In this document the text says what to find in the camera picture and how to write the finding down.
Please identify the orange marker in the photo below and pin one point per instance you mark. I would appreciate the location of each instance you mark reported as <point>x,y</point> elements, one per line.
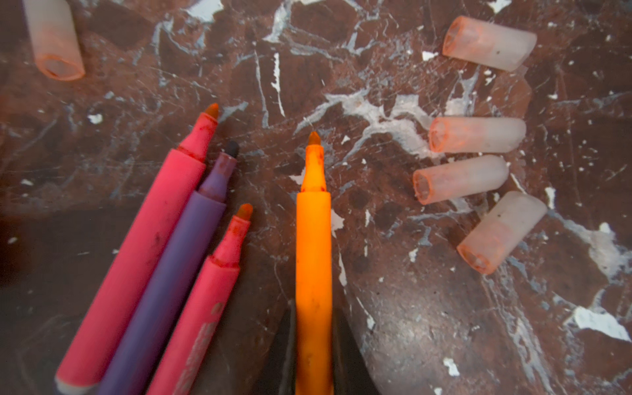
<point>314,276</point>

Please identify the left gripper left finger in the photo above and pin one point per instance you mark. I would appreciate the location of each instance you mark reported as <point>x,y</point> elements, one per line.
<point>278,375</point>

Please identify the translucent pen cap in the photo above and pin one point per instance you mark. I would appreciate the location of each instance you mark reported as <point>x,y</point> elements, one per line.
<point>476,134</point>
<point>488,44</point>
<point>54,39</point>
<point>459,179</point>
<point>500,231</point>

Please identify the translucent pen cap bottom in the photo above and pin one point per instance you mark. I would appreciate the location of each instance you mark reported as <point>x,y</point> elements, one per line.
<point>500,231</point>

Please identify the pink marker upper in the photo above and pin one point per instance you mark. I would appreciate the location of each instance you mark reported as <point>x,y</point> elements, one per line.
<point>98,337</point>

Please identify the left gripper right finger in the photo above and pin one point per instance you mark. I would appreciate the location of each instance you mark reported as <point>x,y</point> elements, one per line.
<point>350,374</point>

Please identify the purple marker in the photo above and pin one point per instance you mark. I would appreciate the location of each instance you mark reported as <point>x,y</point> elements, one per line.
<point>146,335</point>

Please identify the pink marker lower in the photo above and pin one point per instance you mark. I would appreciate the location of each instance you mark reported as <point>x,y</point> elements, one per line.
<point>202,312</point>

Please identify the pink marker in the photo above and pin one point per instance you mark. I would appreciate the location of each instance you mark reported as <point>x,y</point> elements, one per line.
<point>202,312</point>
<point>98,337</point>

